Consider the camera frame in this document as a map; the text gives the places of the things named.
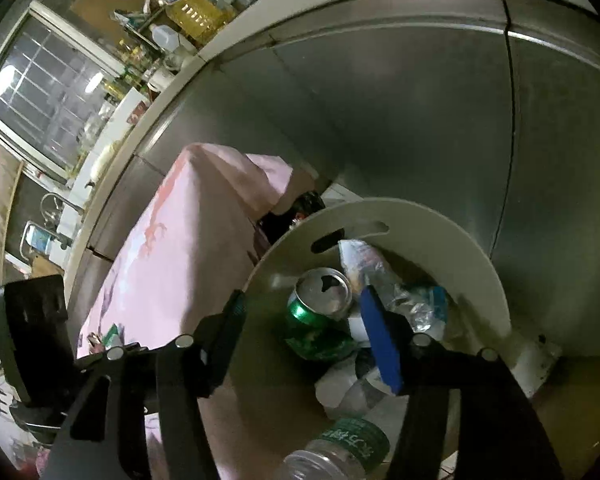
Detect crushed green can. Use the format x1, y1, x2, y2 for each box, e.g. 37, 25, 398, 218
284, 267, 357, 362

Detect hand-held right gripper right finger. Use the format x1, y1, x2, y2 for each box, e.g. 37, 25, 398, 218
358, 286, 564, 480

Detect beige trash bin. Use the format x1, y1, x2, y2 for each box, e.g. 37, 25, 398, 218
227, 197, 514, 480

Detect metal faucet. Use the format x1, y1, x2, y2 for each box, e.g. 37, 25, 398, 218
39, 191, 83, 228

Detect white tissue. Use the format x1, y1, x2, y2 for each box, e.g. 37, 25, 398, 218
313, 354, 382, 407

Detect steel kitchen cabinet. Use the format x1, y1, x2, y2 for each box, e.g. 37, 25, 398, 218
82, 0, 600, 366

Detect green label plastic bottle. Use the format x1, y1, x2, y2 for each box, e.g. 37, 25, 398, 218
276, 412, 392, 480

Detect pink floral tablecloth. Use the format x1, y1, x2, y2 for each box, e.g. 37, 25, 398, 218
35, 143, 295, 480

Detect white plastic jug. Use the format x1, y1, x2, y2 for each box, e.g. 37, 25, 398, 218
149, 24, 182, 53

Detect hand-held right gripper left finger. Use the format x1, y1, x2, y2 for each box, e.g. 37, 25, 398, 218
39, 289, 248, 480

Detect clear plastic bottle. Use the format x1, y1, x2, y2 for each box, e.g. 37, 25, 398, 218
375, 255, 452, 342

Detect kitchen window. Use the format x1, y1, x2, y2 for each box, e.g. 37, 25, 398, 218
0, 2, 128, 173

